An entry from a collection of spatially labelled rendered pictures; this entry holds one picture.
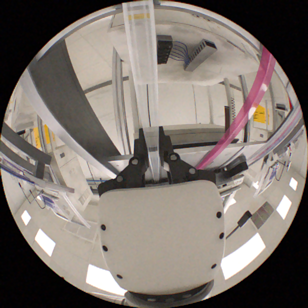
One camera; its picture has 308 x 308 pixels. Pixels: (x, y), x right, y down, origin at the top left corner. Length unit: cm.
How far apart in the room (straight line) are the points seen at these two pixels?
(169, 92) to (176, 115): 46
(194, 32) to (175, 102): 167
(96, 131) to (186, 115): 189
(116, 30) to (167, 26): 15
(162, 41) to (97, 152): 37
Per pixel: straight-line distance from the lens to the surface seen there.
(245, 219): 27
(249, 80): 166
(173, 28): 39
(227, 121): 73
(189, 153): 17
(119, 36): 40
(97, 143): 15
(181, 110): 195
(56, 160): 102
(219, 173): 37
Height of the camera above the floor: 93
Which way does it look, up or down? 20 degrees up
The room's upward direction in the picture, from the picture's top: 174 degrees clockwise
